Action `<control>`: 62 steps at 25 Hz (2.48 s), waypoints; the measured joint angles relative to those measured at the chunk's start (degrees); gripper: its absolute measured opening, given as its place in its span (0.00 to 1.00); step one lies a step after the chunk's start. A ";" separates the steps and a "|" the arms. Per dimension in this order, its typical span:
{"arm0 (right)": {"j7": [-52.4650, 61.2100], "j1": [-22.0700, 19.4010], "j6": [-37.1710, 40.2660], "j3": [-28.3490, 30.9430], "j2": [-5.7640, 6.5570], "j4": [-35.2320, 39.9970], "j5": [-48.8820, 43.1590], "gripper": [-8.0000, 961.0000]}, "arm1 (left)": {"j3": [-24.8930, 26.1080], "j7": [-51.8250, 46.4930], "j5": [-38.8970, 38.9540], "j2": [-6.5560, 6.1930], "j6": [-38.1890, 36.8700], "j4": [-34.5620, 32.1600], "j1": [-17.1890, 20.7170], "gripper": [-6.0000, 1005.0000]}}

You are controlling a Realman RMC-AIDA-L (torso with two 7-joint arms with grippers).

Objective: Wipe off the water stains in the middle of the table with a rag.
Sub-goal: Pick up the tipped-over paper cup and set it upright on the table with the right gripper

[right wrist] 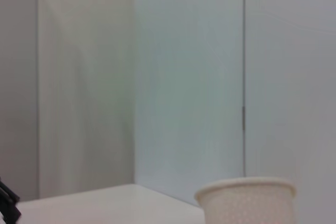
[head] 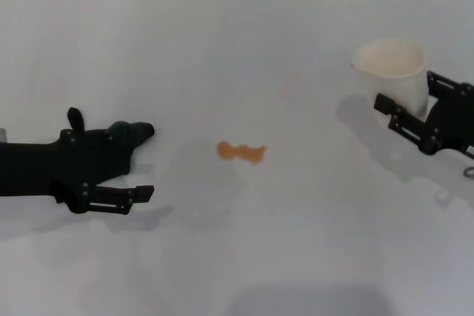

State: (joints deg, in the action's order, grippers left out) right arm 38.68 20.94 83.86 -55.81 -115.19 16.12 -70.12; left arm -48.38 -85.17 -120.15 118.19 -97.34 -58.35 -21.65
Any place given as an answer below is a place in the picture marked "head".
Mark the dark blue rag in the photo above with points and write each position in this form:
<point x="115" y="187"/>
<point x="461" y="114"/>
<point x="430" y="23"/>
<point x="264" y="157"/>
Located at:
<point x="137" y="131"/>

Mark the brown liquid stain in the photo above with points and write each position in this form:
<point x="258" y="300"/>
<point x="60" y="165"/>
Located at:
<point x="240" y="151"/>

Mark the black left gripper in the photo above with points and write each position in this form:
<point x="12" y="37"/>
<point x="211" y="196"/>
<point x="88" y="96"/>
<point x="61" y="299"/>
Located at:
<point x="33" y="168"/>

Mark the white paper cup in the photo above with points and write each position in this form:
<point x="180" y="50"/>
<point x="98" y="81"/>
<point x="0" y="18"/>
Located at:
<point x="396" y="79"/>

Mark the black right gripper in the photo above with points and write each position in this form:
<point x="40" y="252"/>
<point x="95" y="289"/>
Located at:
<point x="452" y="123"/>

